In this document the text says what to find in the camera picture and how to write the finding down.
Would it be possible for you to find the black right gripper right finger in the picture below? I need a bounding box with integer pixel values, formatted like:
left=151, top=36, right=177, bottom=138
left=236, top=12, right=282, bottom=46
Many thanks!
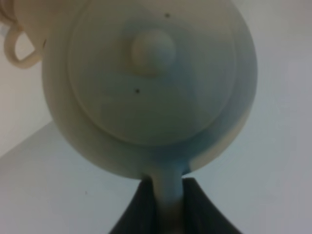
left=183, top=178, right=241, bottom=234

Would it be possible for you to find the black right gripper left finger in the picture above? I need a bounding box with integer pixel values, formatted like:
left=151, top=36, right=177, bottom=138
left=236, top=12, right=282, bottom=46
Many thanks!
left=110, top=179, right=159, bottom=234

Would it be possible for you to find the beige ceramic teapot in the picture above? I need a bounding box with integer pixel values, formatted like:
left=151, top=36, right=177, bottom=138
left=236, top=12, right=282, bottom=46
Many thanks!
left=42, top=0, right=257, bottom=234

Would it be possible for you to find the beige far teacup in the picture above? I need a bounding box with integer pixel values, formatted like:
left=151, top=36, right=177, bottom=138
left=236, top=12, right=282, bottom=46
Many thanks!
left=0, top=0, right=47, bottom=69

